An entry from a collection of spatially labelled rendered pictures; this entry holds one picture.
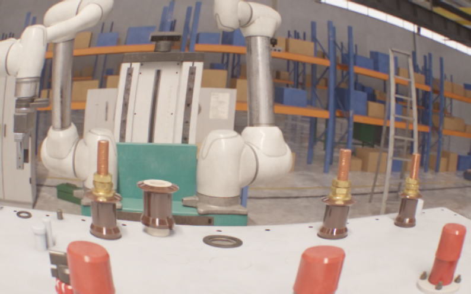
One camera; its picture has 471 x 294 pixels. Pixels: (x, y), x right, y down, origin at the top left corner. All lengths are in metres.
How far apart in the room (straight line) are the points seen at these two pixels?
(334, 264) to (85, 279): 0.34
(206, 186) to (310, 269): 1.29
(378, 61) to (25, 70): 9.59
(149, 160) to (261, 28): 0.68
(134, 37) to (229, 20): 6.77
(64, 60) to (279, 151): 0.97
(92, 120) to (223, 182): 4.01
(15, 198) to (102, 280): 5.22
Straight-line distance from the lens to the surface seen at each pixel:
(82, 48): 8.63
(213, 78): 9.08
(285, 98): 9.49
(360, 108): 10.19
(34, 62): 1.23
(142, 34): 8.75
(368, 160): 10.30
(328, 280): 0.70
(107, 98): 5.80
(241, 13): 2.04
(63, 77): 1.83
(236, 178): 1.95
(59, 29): 1.50
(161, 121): 2.09
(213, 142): 1.93
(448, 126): 11.97
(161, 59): 2.03
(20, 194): 5.77
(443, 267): 0.90
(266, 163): 2.03
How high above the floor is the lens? 1.73
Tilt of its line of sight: 9 degrees down
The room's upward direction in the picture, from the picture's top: 5 degrees clockwise
